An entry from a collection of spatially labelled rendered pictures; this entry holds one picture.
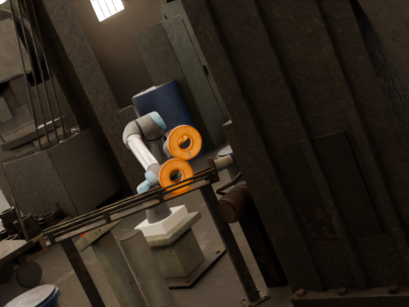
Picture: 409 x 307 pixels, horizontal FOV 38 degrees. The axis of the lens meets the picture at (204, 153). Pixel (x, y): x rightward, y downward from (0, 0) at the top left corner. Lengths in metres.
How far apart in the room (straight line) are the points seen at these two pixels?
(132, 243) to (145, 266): 0.13
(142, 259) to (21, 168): 3.40
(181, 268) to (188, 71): 3.41
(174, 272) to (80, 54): 2.88
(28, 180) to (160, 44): 1.99
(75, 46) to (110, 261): 3.21
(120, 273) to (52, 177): 2.89
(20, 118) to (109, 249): 5.76
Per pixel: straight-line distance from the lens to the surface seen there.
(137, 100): 6.48
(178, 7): 10.96
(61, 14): 5.81
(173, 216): 3.43
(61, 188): 5.70
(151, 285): 2.87
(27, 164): 5.96
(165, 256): 3.47
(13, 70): 8.09
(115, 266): 2.94
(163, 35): 6.42
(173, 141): 2.61
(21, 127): 8.49
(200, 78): 6.60
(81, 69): 5.74
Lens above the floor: 1.27
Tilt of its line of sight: 11 degrees down
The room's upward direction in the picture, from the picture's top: 24 degrees counter-clockwise
